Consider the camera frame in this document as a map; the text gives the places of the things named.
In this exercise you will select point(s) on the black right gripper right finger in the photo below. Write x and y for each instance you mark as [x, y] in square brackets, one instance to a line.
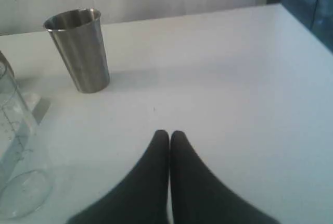
[198, 196]

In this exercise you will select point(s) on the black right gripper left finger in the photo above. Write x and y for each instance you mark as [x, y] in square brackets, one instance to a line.
[141, 197]

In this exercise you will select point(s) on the stainless steel cup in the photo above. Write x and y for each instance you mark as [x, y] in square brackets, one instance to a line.
[78, 38]

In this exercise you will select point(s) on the clear measuring jar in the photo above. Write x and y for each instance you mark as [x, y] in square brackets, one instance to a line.
[26, 177]

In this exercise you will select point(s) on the dark blue background object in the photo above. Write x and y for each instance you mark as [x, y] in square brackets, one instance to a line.
[307, 0]

